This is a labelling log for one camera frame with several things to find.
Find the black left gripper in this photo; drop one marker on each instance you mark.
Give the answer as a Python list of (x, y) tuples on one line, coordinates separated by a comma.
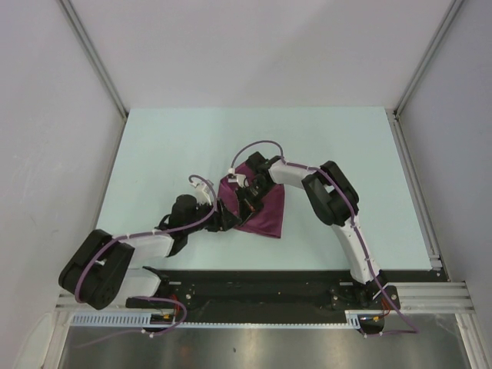
[(214, 222)]

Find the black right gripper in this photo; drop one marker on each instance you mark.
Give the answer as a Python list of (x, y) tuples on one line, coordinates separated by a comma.
[(248, 206)]

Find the purple cloth napkin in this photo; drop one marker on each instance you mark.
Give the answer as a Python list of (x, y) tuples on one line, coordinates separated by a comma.
[(267, 222)]

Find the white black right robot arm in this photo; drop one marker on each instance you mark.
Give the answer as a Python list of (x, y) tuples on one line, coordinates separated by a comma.
[(332, 198)]

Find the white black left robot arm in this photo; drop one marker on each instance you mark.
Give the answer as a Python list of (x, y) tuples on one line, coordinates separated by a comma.
[(97, 270)]

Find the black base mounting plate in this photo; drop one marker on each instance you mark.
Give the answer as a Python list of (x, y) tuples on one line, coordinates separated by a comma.
[(260, 296)]

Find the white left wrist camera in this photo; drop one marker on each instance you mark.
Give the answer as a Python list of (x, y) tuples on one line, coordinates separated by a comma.
[(202, 191)]

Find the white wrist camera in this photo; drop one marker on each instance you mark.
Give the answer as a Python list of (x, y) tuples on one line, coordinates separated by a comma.
[(239, 179), (202, 191)]

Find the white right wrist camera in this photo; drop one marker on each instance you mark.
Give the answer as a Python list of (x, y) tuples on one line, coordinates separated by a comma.
[(239, 179)]

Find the light blue cable duct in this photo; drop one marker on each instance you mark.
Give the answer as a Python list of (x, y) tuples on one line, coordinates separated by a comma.
[(154, 320)]

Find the aluminium side rail right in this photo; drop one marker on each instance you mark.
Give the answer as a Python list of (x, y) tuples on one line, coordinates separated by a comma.
[(417, 196)]

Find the aluminium frame post left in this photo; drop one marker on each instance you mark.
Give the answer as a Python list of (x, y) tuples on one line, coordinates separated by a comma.
[(91, 53)]

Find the aluminium frame post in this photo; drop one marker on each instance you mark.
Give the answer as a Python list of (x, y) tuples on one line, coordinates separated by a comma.
[(430, 53), (91, 53)]

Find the aluminium frame post right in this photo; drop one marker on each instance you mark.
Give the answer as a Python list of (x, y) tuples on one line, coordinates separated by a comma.
[(430, 53)]

